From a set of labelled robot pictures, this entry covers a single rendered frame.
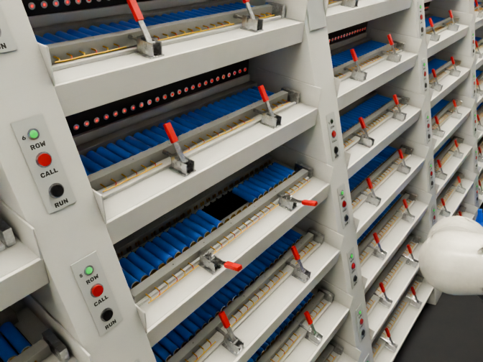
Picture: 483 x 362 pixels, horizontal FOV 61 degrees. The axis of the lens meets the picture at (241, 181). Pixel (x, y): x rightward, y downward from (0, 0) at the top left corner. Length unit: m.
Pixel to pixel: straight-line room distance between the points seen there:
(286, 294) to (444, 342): 1.02
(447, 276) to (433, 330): 1.25
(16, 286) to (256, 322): 0.54
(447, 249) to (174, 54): 0.54
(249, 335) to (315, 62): 0.64
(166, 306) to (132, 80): 0.38
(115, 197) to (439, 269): 0.53
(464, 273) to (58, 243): 0.60
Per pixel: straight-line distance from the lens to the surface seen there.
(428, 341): 1.93
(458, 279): 0.74
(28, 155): 0.57
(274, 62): 1.07
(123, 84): 0.65
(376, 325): 1.53
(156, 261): 0.80
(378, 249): 1.49
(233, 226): 0.87
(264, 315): 0.98
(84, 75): 0.62
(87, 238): 0.62
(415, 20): 1.65
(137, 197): 0.67
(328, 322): 1.24
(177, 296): 0.76
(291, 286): 1.05
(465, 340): 1.95
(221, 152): 0.79
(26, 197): 0.57
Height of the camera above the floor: 1.32
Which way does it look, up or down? 20 degrees down
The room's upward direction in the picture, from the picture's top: 13 degrees counter-clockwise
